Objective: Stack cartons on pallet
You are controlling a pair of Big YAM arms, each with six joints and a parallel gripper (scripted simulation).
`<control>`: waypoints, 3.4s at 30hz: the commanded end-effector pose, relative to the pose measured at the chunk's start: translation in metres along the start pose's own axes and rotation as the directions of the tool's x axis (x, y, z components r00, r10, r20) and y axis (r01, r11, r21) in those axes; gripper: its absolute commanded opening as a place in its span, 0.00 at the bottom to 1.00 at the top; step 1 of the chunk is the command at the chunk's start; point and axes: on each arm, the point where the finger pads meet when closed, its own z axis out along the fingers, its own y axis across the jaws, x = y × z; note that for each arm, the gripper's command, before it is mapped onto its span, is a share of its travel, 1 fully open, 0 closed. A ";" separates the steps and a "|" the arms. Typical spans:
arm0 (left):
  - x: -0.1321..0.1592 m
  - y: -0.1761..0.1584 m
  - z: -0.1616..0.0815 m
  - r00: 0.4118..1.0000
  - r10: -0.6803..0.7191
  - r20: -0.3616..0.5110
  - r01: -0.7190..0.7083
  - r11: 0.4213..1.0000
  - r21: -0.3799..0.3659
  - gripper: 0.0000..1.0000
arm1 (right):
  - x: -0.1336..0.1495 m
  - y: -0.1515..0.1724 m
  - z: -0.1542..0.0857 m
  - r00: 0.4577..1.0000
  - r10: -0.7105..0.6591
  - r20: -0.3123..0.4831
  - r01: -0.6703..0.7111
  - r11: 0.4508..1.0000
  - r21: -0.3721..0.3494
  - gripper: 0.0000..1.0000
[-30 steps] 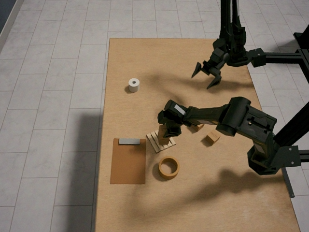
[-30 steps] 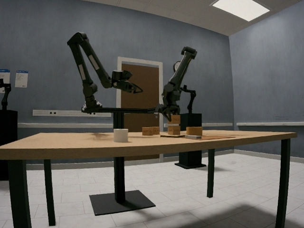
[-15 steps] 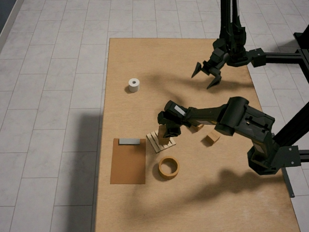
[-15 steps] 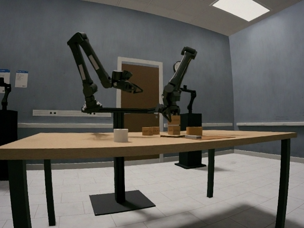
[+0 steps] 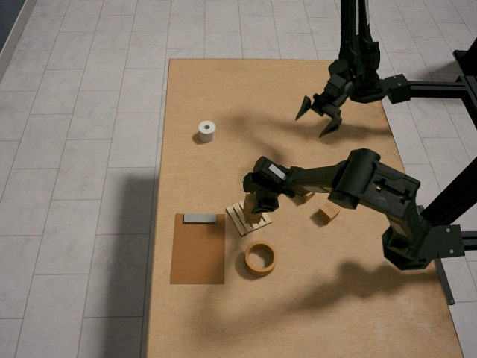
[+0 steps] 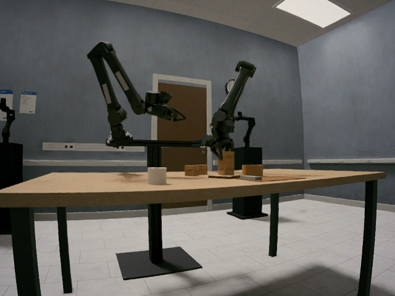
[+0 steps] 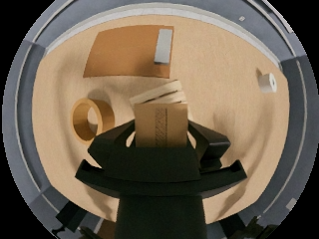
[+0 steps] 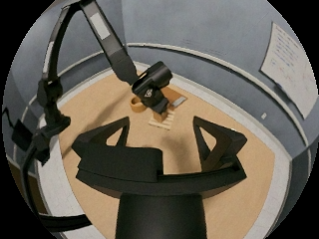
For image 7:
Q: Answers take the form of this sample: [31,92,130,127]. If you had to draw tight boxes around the brown clipboard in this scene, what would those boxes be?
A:
[89,25,174,79]

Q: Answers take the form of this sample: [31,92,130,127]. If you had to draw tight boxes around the small square wooden pallet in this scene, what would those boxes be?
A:
[129,80,188,111]

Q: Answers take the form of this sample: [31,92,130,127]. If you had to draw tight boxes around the brown cardboard carton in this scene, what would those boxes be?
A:
[135,103,188,147]

